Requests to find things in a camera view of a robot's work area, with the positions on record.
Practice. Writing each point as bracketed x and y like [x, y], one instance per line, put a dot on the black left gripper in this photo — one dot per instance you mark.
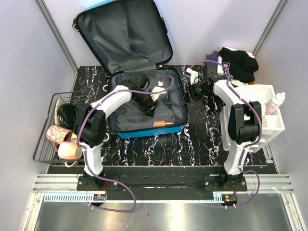
[149, 110]

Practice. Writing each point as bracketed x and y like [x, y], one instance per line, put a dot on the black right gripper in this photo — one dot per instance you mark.
[188, 98]

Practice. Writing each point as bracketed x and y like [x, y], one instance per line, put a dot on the white towel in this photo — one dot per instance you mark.
[238, 79]

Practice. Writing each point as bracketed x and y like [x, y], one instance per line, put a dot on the black garment with label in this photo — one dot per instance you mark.
[240, 63]

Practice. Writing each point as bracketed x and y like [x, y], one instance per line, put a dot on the blue fish-print suitcase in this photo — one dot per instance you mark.
[129, 39]

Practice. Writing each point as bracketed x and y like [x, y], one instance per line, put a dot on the white pink-tipped bottle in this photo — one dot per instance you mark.
[274, 103]

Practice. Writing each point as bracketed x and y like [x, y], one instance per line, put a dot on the white divided organizer tray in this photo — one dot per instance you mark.
[272, 125]

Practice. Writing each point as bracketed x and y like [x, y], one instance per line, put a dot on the purple garment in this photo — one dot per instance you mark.
[212, 59]

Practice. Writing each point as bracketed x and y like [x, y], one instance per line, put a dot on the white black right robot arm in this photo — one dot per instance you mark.
[244, 125]

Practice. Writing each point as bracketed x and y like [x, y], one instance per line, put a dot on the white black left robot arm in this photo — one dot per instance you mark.
[90, 120]

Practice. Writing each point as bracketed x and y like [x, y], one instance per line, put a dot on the brown small tube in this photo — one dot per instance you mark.
[158, 124]

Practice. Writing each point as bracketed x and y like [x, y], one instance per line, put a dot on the black bowl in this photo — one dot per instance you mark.
[66, 115]

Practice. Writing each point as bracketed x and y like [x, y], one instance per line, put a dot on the plain pink mug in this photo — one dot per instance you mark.
[70, 152]

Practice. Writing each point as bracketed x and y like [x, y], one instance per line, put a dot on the pink patterned cup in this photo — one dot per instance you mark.
[58, 134]

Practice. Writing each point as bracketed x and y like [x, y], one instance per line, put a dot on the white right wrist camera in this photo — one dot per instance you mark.
[193, 75]

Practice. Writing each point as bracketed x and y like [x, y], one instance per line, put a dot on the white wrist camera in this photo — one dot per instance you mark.
[193, 75]
[158, 91]

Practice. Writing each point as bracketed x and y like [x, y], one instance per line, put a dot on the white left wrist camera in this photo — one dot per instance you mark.
[158, 91]

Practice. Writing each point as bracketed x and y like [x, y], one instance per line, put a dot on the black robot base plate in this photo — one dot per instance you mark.
[161, 176]

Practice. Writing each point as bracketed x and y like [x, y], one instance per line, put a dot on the black wire dish rack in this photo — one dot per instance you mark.
[45, 151]

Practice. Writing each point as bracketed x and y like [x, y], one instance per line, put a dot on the aluminium frame rail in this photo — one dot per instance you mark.
[169, 208]

